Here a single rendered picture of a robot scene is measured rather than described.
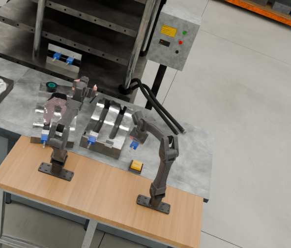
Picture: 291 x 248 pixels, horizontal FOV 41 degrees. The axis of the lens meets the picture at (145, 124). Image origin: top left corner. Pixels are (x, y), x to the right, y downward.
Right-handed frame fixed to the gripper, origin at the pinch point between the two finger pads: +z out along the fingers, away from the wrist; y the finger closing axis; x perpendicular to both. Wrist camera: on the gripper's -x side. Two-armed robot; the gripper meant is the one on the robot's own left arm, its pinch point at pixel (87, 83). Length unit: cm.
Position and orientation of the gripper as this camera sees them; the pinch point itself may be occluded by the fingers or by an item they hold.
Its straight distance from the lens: 235.3
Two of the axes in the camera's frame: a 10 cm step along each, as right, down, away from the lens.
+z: 1.7, -5.7, 8.0
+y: -9.5, -3.2, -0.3
